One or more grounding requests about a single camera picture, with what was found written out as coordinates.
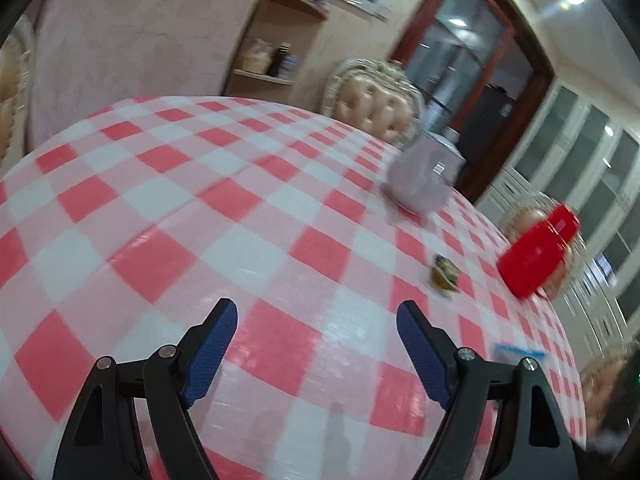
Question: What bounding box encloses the cream tufted dining chair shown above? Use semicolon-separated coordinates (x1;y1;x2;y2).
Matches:
580;350;631;441
500;200;586;301
0;25;36;156

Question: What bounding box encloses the dark glass door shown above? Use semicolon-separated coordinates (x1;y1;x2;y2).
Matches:
390;0;556;181

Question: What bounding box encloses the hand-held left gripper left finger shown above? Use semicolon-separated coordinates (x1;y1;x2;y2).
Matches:
52;298;238;480

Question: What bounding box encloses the blue snack packet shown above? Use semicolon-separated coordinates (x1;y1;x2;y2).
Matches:
492;344;545;362

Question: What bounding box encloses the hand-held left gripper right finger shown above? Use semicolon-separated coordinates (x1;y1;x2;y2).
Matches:
396;300;578;480

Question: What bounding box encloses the beige tufted chair back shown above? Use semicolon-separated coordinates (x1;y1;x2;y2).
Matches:
322;57;423;148

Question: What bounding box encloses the brown bottle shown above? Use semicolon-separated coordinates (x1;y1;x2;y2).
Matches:
270;42;292;78

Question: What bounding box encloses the wooden corner shelf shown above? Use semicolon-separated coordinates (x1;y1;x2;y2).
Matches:
224;0;328;97

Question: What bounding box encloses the white teapot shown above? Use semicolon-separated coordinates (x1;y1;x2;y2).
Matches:
382;130;467;213

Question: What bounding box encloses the red thermos jug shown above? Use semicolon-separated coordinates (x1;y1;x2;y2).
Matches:
496;203;581;301

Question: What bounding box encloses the plastic bag on shelf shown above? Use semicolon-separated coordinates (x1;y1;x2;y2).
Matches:
241;39;273;75

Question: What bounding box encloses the small clear snack packet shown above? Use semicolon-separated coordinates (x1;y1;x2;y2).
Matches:
430;255;461;293

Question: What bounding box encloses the red white checked tablecloth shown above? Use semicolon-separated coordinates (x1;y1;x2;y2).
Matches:
0;96;587;480

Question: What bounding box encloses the white glass-front cabinet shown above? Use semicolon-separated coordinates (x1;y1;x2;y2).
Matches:
480;80;640;341

